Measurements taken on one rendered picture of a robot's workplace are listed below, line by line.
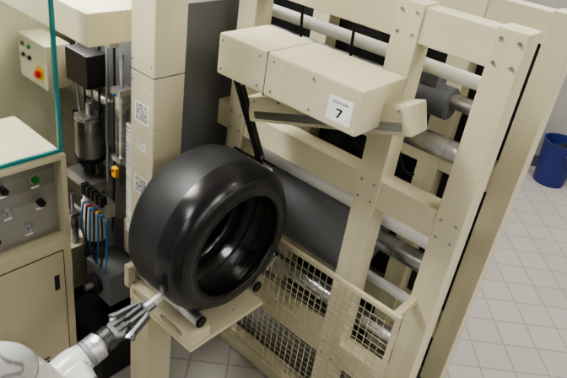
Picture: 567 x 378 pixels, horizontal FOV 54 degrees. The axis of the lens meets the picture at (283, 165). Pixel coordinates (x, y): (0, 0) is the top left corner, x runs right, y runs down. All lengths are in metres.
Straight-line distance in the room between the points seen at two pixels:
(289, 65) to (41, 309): 1.46
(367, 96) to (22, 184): 1.30
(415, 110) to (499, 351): 2.19
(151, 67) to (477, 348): 2.54
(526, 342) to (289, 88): 2.51
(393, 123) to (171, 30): 0.76
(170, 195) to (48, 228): 0.76
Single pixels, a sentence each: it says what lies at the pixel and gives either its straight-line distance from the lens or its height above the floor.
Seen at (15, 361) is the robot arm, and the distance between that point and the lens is 1.29.
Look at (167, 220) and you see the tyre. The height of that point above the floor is 1.32.
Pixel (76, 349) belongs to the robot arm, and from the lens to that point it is 1.86.
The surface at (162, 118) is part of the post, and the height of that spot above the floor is 1.51.
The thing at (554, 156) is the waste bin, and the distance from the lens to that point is 5.59.
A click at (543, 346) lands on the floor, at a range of 3.84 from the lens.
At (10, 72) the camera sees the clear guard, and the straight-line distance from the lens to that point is 2.03.
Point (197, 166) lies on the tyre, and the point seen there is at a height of 1.44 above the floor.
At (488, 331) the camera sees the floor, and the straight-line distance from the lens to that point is 3.74.
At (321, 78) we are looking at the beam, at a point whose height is 1.77.
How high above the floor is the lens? 2.33
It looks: 29 degrees down
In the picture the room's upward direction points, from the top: 9 degrees clockwise
